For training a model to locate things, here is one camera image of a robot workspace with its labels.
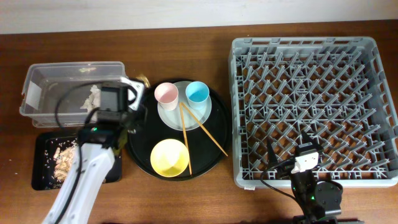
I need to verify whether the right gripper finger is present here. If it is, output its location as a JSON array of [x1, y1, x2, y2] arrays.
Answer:
[[267, 138, 278, 166], [301, 131, 323, 151]]

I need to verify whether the white napkin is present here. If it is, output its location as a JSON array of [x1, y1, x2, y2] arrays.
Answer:
[[80, 85, 101, 112]]

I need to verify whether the wooden chopstick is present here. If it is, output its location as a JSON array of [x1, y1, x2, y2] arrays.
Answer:
[[179, 102, 192, 175], [180, 103, 228, 156]]

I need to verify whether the yellow bowl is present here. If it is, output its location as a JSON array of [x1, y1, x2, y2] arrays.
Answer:
[[150, 139, 190, 178]]

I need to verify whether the food scraps and rice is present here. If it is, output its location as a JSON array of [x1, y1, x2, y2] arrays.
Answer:
[[44, 138, 77, 186]]

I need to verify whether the gold foil wrapper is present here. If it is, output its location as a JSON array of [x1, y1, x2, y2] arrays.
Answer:
[[136, 74, 150, 88]]

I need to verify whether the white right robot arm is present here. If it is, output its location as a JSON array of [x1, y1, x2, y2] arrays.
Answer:
[[260, 131, 343, 223]]

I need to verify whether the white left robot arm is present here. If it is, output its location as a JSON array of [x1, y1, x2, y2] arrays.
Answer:
[[42, 104, 147, 223]]

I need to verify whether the grey dishwasher rack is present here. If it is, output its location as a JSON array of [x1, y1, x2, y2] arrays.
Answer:
[[228, 37, 397, 190]]

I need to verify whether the light grey plate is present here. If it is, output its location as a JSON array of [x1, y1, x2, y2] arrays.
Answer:
[[157, 81, 212, 131]]

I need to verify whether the pink cup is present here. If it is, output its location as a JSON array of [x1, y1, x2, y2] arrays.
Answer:
[[154, 82, 179, 111]]

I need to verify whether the round black tray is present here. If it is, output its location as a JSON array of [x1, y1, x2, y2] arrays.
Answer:
[[127, 84, 232, 181]]

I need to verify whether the blue cup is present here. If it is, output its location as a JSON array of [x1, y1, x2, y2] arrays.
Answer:
[[185, 81, 210, 110]]

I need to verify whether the clear plastic bin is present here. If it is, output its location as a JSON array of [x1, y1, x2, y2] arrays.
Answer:
[[19, 62, 126, 128]]

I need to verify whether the black rectangular tray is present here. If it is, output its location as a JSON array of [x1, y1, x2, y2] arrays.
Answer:
[[30, 130, 123, 191]]

